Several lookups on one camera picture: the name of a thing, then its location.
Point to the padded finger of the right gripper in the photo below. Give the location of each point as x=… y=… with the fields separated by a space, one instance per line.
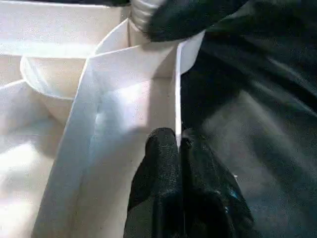
x=188 y=19

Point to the white plastic table leg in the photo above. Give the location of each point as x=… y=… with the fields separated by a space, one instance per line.
x=142 y=12

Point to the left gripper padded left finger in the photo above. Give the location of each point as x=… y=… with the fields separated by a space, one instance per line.
x=156 y=186

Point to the black plastic mat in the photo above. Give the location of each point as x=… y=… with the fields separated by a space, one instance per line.
x=260 y=111

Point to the white plastic table top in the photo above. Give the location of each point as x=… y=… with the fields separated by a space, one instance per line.
x=74 y=124

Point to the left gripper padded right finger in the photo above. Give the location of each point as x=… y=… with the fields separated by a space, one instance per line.
x=208 y=193

